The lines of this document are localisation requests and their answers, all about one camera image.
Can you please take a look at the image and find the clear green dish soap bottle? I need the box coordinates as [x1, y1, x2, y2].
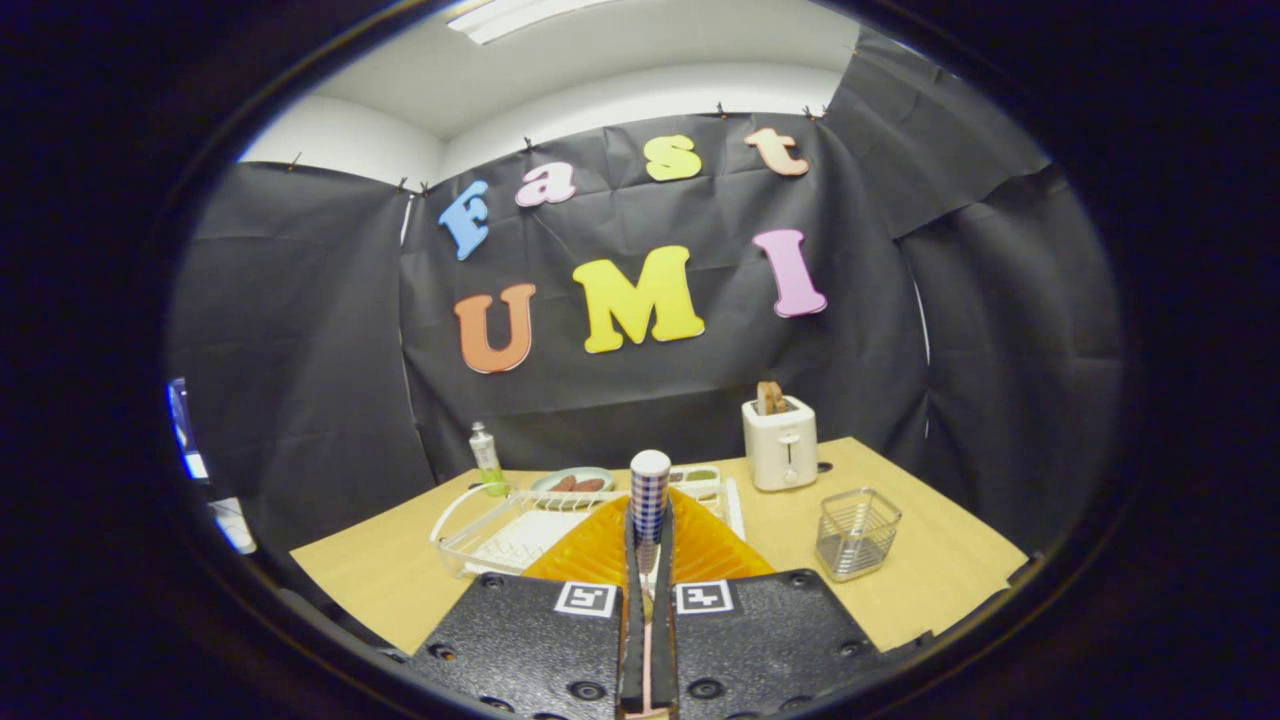
[469, 421, 509, 498]

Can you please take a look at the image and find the small teal plate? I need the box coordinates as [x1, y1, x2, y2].
[530, 466, 616, 496]

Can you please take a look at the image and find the white paper sheet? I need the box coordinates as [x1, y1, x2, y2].
[208, 497, 258, 555]

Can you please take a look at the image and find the ceiling light panel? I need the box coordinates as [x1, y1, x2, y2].
[447, 0, 611, 46]

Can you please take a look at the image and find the white divided snack tray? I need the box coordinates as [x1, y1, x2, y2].
[670, 465, 723, 501]

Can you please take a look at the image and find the blue lit screen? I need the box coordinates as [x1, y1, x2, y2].
[168, 378, 209, 483]

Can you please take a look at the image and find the metal wire basket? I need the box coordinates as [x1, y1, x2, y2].
[815, 487, 903, 583]

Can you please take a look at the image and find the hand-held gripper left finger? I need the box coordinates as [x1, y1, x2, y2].
[405, 493, 647, 720]

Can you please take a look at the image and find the black backdrop cloth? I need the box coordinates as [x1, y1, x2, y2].
[165, 25, 1126, 561]

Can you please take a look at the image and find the cream toaster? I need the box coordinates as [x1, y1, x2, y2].
[741, 395, 820, 493]

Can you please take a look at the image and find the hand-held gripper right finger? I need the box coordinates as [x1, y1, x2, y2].
[652, 488, 933, 720]

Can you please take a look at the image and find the white drain mat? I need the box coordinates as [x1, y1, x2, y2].
[470, 510, 571, 566]

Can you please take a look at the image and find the white wire dish rack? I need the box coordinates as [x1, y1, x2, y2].
[430, 478, 746, 581]

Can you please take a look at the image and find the blue checkered handle spoon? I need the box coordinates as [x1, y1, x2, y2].
[628, 449, 673, 601]

